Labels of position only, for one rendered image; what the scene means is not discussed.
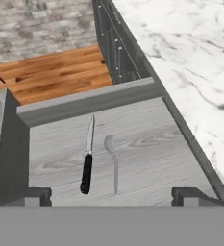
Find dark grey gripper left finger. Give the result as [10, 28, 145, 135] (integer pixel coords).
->
[2, 186, 53, 207]

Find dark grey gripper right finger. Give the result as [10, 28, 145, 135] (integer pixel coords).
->
[171, 186, 224, 207]

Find grey open drawer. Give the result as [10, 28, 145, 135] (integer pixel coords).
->
[0, 76, 224, 207]

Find silver metal spoon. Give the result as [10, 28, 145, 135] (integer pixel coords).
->
[103, 134, 120, 195]

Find dark grey cupboard run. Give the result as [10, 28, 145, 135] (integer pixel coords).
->
[91, 0, 154, 86]

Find black-handled metal knife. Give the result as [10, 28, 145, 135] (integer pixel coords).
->
[79, 113, 96, 196]

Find thin silver cupboard handle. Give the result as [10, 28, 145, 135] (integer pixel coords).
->
[114, 38, 123, 71]
[98, 4, 105, 36]

